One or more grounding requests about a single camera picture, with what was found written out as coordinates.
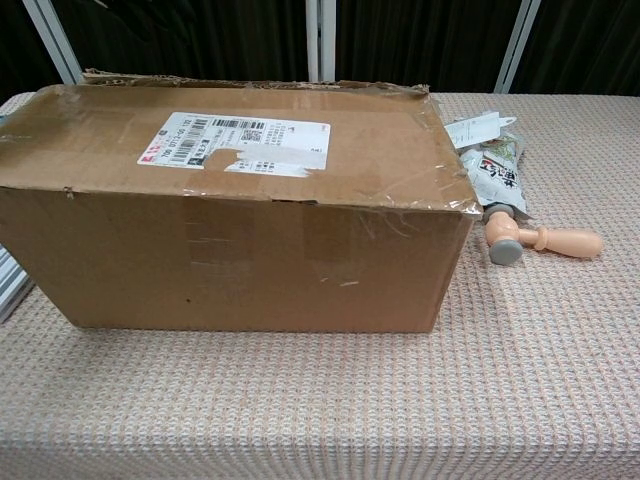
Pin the large brown cardboard box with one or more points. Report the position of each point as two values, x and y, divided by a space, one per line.
200 260

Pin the white printed snack pouch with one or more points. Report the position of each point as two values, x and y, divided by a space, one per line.
492 175

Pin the white paper card package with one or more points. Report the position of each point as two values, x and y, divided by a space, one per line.
477 129

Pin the beige woven tablecloth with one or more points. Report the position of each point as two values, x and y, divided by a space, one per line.
500 375

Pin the black curtain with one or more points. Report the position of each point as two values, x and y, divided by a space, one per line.
200 35

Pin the peach toy hammer grey ends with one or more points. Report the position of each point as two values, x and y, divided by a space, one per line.
565 244

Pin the grey aluminium profile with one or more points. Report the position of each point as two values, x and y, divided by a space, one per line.
11 290

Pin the white frame post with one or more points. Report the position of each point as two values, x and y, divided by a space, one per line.
52 37
517 45
321 40

